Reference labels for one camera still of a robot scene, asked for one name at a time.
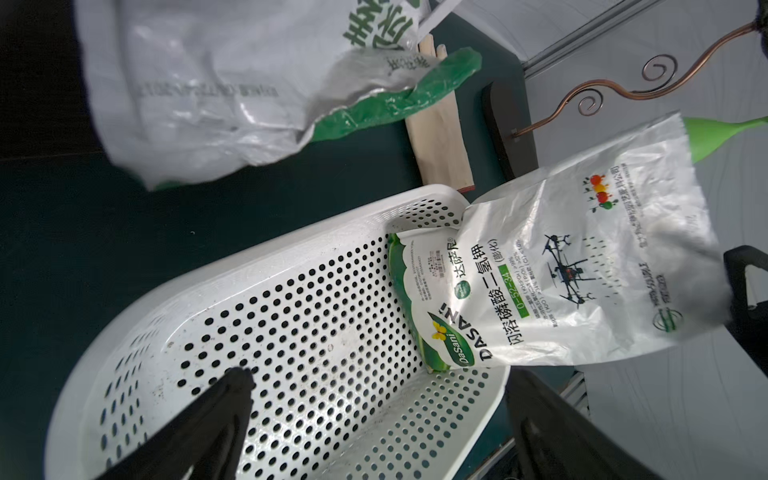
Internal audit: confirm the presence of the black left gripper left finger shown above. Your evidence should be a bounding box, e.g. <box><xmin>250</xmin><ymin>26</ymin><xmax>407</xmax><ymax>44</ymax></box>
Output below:
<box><xmin>101</xmin><ymin>368</ymin><xmax>254</xmax><ymax>479</ymax></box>

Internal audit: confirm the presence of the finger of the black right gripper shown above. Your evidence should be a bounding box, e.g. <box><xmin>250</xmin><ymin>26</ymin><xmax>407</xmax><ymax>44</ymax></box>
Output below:
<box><xmin>723</xmin><ymin>245</ymin><xmax>767</xmax><ymax>375</ymax></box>

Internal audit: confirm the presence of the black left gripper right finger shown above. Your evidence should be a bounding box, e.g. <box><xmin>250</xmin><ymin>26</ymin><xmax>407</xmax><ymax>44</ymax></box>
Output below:
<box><xmin>507</xmin><ymin>368</ymin><xmax>659</xmax><ymax>479</ymax></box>

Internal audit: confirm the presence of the white green fertilizer bag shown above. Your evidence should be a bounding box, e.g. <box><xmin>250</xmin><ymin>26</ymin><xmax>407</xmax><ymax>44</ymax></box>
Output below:
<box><xmin>388</xmin><ymin>113</ymin><xmax>732</xmax><ymax>372</ymax></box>

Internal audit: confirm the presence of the white perforated plastic basket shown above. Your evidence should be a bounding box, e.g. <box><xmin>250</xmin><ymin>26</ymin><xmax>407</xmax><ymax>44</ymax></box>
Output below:
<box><xmin>44</xmin><ymin>186</ymin><xmax>509</xmax><ymax>479</ymax></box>

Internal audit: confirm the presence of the dark green soil bag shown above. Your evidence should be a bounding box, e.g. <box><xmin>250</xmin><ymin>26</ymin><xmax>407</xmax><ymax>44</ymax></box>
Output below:
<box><xmin>75</xmin><ymin>1</ymin><xmax>482</xmax><ymax>190</ymax></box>

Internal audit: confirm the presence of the green plastic wine glass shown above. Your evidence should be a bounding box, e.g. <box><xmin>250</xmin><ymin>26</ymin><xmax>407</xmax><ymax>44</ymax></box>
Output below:
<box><xmin>683</xmin><ymin>117</ymin><xmax>767</xmax><ymax>163</ymax></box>

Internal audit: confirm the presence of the copper scroll stand rod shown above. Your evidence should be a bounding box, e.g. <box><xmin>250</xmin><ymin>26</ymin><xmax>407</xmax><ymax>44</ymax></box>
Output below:
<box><xmin>511</xmin><ymin>20</ymin><xmax>760</xmax><ymax>140</ymax></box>

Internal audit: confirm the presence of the white work glove red cuff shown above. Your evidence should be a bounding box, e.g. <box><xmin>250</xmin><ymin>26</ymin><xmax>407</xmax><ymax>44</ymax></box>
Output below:
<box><xmin>404</xmin><ymin>33</ymin><xmax>476</xmax><ymax>194</ymax></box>

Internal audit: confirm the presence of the dark oval stand base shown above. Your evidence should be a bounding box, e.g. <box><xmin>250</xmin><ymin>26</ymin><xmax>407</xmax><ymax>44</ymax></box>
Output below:
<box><xmin>481</xmin><ymin>80</ymin><xmax>539</xmax><ymax>181</ymax></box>

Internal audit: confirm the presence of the aluminium frame post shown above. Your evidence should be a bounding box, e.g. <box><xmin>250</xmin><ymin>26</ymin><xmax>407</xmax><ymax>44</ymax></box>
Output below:
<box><xmin>522</xmin><ymin>0</ymin><xmax>660</xmax><ymax>80</ymax></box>

